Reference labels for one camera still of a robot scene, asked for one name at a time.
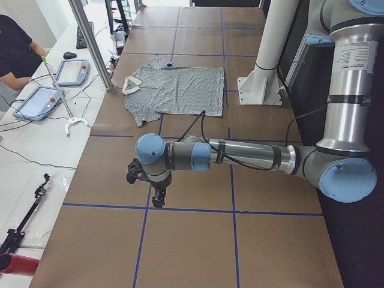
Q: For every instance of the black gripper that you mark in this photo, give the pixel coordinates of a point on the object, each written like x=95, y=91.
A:
x=162, y=183

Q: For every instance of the striped polo shirt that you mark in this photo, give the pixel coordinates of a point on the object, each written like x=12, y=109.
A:
x=175, y=91

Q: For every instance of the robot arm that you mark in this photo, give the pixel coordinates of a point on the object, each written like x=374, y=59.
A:
x=338, y=164

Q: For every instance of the silver reacher grabber stick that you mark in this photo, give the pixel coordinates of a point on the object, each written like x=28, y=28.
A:
x=72, y=119

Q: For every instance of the black grabber tool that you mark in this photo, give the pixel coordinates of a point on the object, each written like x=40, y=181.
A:
x=15, y=236

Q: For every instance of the near teach pendant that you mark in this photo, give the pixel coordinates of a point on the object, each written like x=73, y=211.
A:
x=39, y=104

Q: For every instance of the teach pendant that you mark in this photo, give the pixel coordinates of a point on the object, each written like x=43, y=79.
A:
x=39, y=104
x=72, y=72

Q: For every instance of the far teach pendant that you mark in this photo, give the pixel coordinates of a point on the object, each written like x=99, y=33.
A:
x=72, y=72

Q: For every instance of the red cylinder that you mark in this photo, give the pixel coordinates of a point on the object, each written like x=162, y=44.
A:
x=18, y=264

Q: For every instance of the black computer mouse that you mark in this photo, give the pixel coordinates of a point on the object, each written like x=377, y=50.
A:
x=69, y=55

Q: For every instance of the black keyboard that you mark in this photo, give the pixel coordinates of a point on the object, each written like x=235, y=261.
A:
x=80, y=39

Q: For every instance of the person in black shirt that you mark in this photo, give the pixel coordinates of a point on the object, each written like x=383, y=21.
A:
x=20, y=55

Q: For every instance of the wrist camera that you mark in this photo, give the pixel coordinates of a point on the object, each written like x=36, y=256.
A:
x=135, y=172

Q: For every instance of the white mounting post base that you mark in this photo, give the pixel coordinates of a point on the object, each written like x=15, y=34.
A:
x=283, y=40

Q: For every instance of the aluminium frame post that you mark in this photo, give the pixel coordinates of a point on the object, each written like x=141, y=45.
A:
x=82, y=21

